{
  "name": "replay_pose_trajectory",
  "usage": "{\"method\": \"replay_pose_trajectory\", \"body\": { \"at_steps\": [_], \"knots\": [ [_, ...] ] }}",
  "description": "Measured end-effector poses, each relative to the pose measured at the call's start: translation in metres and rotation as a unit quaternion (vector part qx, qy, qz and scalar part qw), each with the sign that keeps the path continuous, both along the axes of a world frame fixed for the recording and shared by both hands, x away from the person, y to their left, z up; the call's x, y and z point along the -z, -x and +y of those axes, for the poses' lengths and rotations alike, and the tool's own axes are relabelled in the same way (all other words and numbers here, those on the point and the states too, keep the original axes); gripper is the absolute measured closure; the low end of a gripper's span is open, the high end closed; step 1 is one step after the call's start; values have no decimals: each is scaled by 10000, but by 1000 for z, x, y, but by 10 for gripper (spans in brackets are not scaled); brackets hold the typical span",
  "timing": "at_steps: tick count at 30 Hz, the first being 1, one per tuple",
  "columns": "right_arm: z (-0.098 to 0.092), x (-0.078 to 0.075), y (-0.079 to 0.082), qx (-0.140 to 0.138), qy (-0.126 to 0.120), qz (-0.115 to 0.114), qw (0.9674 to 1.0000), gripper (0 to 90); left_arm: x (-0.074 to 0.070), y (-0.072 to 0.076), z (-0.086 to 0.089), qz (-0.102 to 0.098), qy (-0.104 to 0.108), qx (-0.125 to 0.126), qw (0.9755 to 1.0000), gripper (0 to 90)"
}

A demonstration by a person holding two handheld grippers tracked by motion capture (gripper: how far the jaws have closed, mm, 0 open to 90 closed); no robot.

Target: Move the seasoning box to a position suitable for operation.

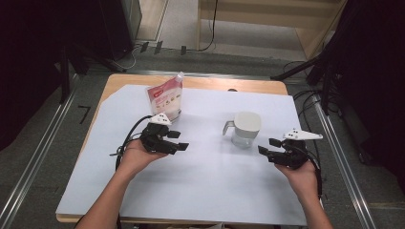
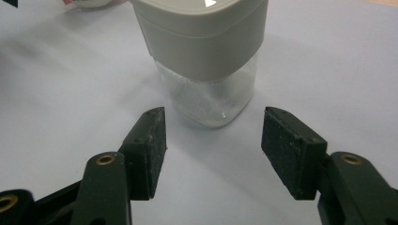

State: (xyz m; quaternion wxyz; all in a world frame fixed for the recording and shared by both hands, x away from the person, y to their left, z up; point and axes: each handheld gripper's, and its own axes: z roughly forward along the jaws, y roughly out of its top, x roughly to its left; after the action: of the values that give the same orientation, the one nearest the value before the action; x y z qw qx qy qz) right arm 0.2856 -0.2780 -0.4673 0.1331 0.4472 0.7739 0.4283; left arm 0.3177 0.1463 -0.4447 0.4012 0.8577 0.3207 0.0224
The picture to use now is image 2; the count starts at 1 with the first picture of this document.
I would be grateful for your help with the clear jar with grey lid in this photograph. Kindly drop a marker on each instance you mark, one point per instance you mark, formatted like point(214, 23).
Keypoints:
point(200, 47)

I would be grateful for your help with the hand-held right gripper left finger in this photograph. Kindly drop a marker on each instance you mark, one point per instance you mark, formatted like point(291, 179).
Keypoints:
point(145, 156)

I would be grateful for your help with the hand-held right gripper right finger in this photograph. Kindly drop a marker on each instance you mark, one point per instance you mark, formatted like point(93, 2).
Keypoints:
point(291, 156)

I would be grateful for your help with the red and white plastic packet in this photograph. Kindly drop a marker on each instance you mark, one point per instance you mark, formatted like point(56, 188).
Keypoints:
point(90, 3)

